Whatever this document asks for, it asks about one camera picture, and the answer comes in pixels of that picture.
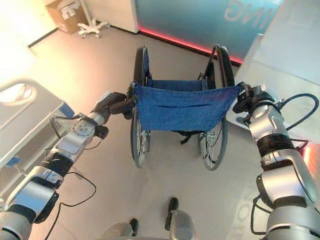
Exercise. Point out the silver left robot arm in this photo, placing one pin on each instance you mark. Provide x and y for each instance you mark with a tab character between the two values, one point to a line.
50	165

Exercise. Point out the blue fabric wheelchair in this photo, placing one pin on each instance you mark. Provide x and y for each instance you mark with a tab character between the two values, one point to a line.
182	107

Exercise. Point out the silver left robot leg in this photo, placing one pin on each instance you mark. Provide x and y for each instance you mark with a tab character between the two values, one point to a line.
120	228

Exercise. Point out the brown cardboard box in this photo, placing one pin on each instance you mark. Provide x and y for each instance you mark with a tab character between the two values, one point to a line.
65	15

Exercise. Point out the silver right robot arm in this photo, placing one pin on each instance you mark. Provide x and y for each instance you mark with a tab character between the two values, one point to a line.
282	165

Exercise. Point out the white rolling stand base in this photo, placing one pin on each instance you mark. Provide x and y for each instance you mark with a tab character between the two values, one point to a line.
92	27

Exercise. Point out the grey hospital bed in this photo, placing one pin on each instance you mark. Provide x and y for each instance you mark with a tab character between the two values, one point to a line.
23	120

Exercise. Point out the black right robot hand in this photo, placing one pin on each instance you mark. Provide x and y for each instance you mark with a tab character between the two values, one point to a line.
250	98

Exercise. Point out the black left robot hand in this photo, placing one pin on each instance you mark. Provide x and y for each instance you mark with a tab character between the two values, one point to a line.
113	102

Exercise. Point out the red floor light strip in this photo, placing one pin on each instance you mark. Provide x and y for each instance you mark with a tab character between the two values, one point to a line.
190	43

